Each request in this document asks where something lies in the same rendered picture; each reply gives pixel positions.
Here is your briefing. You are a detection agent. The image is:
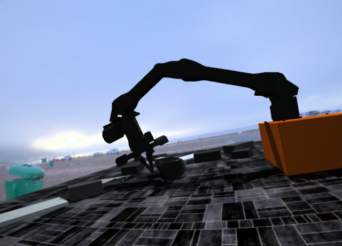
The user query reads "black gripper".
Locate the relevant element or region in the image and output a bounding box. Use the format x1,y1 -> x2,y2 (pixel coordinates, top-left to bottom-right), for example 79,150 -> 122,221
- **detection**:
115,129 -> 169,173

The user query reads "dark grey controller unit with green switches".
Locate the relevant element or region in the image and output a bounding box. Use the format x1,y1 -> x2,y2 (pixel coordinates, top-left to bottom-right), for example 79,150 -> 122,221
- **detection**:
156,157 -> 185,178

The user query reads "white flat rectangular sheet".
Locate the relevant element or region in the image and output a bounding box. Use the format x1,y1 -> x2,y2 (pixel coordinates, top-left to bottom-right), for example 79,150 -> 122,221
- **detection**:
179,153 -> 194,160

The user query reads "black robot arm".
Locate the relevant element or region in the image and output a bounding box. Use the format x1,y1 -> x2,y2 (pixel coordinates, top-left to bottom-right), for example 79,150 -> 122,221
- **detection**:
102,58 -> 302,153

